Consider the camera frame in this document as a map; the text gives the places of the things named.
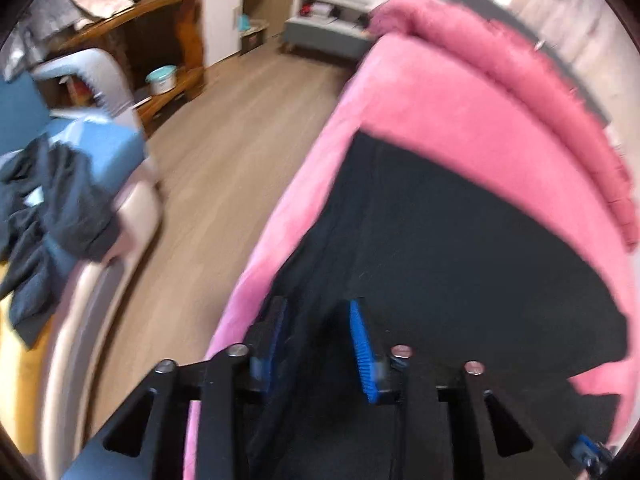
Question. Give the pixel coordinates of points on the wooden desk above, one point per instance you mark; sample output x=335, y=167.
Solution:
x=150, y=10

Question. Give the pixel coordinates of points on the teal lidded pot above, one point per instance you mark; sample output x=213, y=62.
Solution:
x=161, y=82

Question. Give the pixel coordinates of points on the dark pink comforter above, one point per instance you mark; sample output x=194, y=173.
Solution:
x=500, y=45

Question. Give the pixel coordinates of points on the small box with teal item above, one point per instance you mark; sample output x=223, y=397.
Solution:
x=252, y=35

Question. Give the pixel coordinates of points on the pink bed sheet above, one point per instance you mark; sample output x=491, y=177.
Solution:
x=425, y=100

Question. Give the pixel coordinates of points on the grey cloth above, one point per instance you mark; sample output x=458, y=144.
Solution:
x=45, y=15

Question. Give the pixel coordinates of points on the white and grey nightstand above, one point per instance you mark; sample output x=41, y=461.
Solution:
x=320, y=30

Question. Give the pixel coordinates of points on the black pants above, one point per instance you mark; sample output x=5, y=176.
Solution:
x=450, y=235

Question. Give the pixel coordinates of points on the red and white box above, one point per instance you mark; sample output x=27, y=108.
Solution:
x=315, y=10

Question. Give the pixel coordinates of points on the patterned curtain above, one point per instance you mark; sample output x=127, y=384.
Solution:
x=575, y=35

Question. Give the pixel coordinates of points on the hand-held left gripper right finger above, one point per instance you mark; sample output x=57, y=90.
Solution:
x=364, y=355

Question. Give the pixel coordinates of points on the blue and cream sofa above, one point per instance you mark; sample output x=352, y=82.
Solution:
x=105, y=145

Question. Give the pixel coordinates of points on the dark grey sweatshirt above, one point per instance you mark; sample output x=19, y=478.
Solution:
x=65, y=200

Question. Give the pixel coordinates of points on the white cabinet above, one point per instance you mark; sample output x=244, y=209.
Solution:
x=222, y=20

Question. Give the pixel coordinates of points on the yellow blanket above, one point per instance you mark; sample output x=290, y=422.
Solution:
x=15, y=375

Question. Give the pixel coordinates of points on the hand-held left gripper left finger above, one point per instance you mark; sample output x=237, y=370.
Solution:
x=272, y=340

